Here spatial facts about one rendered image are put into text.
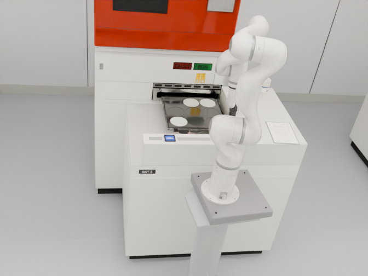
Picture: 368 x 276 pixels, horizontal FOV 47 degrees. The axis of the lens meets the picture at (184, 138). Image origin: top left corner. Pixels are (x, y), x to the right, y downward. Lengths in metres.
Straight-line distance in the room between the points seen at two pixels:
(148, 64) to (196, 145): 0.68
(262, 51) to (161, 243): 1.49
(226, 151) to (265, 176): 0.64
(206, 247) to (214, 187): 0.39
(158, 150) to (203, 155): 0.25
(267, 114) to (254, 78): 0.90
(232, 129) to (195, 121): 0.71
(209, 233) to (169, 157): 0.44
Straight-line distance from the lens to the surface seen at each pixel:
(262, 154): 2.37
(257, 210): 2.08
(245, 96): 1.75
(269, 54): 1.67
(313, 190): 3.71
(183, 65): 2.67
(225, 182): 1.99
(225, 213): 2.01
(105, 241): 2.97
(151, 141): 2.20
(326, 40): 4.71
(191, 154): 2.26
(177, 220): 2.58
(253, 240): 2.87
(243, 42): 1.65
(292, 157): 2.45
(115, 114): 2.82
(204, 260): 2.36
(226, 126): 1.83
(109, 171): 3.10
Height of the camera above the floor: 2.26
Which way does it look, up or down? 35 degrees down
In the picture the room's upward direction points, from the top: 8 degrees clockwise
